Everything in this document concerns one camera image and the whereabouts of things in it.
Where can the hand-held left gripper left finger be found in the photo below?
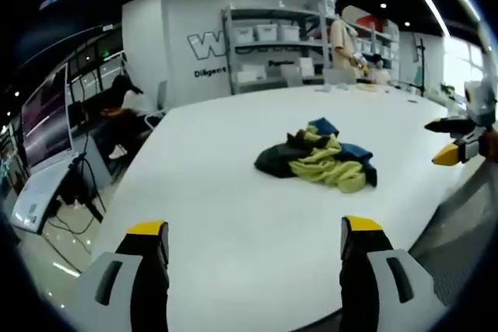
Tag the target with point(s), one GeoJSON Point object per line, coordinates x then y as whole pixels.
{"type": "Point", "coordinates": [128, 270]}

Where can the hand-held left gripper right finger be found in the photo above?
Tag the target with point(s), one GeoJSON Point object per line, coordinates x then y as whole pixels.
{"type": "Point", "coordinates": [373, 270]}

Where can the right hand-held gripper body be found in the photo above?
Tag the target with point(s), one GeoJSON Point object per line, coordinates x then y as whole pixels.
{"type": "Point", "coordinates": [481, 102]}

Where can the pile of socks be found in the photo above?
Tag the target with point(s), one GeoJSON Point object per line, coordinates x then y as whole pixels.
{"type": "Point", "coordinates": [323, 161]}

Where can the green potted plant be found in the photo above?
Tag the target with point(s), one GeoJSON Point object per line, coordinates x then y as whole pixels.
{"type": "Point", "coordinates": [449, 91]}

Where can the black stand with pole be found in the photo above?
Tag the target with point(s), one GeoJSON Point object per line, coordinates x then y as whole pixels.
{"type": "Point", "coordinates": [421, 63]}

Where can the grey shelving rack with bins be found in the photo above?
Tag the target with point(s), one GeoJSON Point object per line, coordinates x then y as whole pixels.
{"type": "Point", "coordinates": [379, 44]}

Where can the tilted white display panel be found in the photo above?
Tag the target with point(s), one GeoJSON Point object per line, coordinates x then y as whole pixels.
{"type": "Point", "coordinates": [37, 196]}

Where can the white office chair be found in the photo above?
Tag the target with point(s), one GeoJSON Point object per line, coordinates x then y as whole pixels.
{"type": "Point", "coordinates": [157, 106]}

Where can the large computer monitor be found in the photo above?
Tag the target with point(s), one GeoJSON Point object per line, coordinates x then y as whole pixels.
{"type": "Point", "coordinates": [46, 118]}

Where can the white storage bin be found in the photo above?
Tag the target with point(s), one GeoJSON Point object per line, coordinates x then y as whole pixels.
{"type": "Point", "coordinates": [243, 35]}
{"type": "Point", "coordinates": [291, 32]}
{"type": "Point", "coordinates": [267, 32]}

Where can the grey metal shelving rack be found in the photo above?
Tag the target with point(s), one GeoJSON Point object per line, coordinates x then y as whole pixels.
{"type": "Point", "coordinates": [272, 48]}

